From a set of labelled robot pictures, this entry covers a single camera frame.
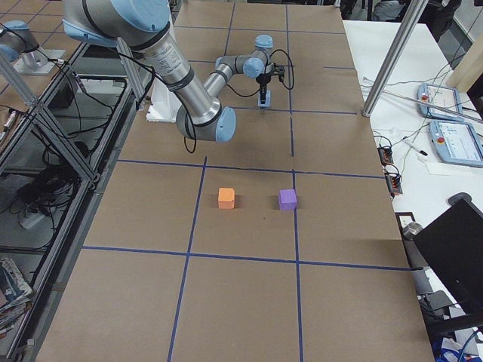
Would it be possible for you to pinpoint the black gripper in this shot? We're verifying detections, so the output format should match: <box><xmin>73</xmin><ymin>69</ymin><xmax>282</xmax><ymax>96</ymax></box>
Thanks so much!
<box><xmin>256</xmin><ymin>63</ymin><xmax>285</xmax><ymax>102</ymax></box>

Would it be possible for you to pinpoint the light blue foam block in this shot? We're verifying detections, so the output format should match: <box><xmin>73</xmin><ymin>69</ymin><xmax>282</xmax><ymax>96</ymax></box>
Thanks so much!
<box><xmin>257</xmin><ymin>90</ymin><xmax>271</xmax><ymax>109</ymax></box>

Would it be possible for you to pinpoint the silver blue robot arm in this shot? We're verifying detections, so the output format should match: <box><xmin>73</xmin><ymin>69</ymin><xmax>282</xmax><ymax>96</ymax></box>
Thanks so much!
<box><xmin>63</xmin><ymin>0</ymin><xmax>285</xmax><ymax>143</ymax></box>

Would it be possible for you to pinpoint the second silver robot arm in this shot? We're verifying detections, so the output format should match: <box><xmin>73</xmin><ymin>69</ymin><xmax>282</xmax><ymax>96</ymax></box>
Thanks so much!
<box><xmin>1</xmin><ymin>20</ymin><xmax>66</xmax><ymax>75</ymax></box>

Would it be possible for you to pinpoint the purple foam block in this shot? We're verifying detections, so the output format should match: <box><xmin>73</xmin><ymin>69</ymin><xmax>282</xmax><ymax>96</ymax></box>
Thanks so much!
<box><xmin>278</xmin><ymin>189</ymin><xmax>297</xmax><ymax>210</ymax></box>

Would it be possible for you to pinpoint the orange foam block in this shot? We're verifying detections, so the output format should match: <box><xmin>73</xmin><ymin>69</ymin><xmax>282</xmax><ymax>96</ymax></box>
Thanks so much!
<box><xmin>217</xmin><ymin>188</ymin><xmax>235</xmax><ymax>210</ymax></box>

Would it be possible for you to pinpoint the upper orange connector box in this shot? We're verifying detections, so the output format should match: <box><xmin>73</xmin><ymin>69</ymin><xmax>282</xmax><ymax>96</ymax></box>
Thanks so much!
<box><xmin>377</xmin><ymin>146</ymin><xmax>393</xmax><ymax>166</ymax></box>

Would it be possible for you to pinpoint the orange connector box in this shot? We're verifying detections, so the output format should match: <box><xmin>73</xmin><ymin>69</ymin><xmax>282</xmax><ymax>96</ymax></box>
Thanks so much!
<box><xmin>384</xmin><ymin>172</ymin><xmax>403</xmax><ymax>197</ymax></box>
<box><xmin>377</xmin><ymin>146</ymin><xmax>393</xmax><ymax>166</ymax></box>

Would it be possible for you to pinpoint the black marker pen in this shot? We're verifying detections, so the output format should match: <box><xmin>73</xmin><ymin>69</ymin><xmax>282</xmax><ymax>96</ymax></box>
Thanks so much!
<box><xmin>403</xmin><ymin>139</ymin><xmax>428</xmax><ymax>156</ymax></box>

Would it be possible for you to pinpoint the lower orange connector box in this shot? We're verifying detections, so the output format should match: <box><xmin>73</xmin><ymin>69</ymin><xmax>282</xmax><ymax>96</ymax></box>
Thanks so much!
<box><xmin>384</xmin><ymin>172</ymin><xmax>403</xmax><ymax>197</ymax></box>

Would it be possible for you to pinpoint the upper teach pendant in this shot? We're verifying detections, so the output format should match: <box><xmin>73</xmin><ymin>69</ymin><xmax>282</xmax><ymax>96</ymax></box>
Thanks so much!
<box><xmin>417</xmin><ymin>83</ymin><xmax>463</xmax><ymax>121</ymax></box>

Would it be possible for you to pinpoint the teach pendant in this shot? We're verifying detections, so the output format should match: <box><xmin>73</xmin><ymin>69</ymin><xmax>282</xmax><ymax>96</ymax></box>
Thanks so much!
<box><xmin>429</xmin><ymin>120</ymin><xmax>482</xmax><ymax>168</ymax></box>
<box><xmin>417</xmin><ymin>83</ymin><xmax>463</xmax><ymax>121</ymax></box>

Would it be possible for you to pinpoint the lower teach pendant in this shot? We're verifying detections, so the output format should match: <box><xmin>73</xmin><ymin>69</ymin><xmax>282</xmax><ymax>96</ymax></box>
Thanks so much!
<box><xmin>429</xmin><ymin>120</ymin><xmax>482</xmax><ymax>168</ymax></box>

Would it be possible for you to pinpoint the black monitor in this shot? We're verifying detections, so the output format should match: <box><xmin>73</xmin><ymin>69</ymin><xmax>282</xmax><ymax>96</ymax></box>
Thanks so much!
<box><xmin>414</xmin><ymin>199</ymin><xmax>482</xmax><ymax>313</ymax></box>

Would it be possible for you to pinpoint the white power strip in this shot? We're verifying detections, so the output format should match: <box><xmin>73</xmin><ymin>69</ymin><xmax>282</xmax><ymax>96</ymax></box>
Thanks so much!
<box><xmin>17</xmin><ymin>210</ymin><xmax>46</xmax><ymax>230</ymax></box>

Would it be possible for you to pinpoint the stack of magazines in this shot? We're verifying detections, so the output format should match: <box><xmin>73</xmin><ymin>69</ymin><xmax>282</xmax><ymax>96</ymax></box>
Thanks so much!
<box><xmin>1</xmin><ymin>254</ymin><xmax>33</xmax><ymax>338</ymax></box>

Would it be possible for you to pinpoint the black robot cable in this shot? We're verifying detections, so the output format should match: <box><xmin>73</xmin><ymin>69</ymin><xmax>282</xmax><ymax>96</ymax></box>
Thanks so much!
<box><xmin>115</xmin><ymin>36</ymin><xmax>198</xmax><ymax>154</ymax></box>

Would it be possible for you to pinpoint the aluminium frame post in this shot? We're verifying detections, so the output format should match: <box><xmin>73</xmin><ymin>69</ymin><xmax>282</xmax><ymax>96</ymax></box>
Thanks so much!
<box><xmin>361</xmin><ymin>1</ymin><xmax>428</xmax><ymax>117</ymax></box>

